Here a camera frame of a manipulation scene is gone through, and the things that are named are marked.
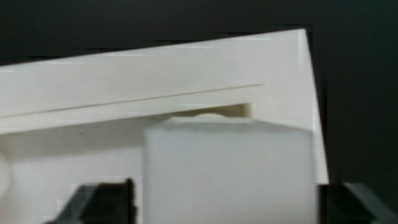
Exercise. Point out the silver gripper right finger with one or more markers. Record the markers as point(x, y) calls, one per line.
point(352, 206)

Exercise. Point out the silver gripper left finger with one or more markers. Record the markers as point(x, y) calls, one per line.
point(101, 205)

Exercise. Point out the white leg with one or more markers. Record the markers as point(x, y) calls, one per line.
point(227, 173)

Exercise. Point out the white square table top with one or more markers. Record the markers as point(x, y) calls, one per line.
point(82, 102)

